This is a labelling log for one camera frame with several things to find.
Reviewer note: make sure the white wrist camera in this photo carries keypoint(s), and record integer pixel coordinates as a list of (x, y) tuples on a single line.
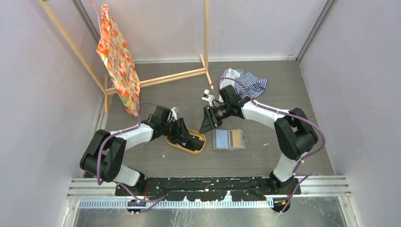
[(173, 116), (208, 97)]

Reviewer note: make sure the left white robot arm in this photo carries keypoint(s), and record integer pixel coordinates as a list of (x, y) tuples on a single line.
[(104, 155)]

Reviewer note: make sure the grey card holder wallet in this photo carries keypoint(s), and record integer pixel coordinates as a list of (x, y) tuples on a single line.
[(221, 140)]

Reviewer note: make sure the orange oval tray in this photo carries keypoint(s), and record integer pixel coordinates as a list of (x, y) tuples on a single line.
[(195, 145)]

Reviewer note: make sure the orange floral cloth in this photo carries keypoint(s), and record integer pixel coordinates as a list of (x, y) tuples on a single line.
[(119, 62)]

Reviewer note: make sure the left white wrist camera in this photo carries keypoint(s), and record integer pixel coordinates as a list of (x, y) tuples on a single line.
[(173, 116)]

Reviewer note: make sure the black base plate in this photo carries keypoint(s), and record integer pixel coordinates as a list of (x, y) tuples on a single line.
[(254, 188)]

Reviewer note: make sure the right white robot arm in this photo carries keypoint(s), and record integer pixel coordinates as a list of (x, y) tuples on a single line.
[(295, 133)]

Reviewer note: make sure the blue striped cloth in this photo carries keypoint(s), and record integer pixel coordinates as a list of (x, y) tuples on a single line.
[(254, 85)]

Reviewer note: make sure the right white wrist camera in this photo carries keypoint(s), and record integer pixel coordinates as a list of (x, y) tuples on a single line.
[(208, 97)]

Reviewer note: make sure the gold credit card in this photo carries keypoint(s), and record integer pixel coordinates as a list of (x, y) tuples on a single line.
[(236, 139)]

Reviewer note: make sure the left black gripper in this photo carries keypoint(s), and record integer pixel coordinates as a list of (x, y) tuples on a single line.
[(181, 133)]

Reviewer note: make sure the wooden drying rack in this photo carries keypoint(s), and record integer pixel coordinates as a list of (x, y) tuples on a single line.
[(108, 91)]

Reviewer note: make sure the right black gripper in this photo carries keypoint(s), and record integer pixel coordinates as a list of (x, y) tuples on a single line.
[(211, 120)]

